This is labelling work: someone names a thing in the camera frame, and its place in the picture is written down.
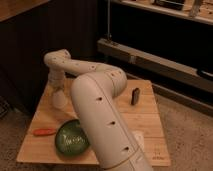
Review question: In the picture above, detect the green plate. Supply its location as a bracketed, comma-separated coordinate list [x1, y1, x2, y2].
[55, 119, 90, 157]

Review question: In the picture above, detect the wooden table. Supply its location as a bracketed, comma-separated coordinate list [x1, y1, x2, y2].
[17, 80, 171, 166]

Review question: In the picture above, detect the white sponge block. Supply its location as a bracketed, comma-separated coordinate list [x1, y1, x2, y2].
[132, 130, 145, 151]

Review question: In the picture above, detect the metal vertical pole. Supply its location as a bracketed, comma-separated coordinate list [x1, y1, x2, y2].
[107, 0, 111, 41]

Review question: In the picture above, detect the wooden shelf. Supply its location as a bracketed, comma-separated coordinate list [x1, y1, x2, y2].
[111, 0, 213, 26]

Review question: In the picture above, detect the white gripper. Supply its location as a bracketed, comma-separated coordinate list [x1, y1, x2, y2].
[48, 71, 65, 89]

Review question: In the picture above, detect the orange carrot toy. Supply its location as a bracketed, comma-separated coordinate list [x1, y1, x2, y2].
[33, 129, 56, 136]

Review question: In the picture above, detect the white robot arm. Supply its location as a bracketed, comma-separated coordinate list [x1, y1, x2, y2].
[44, 49, 153, 171]

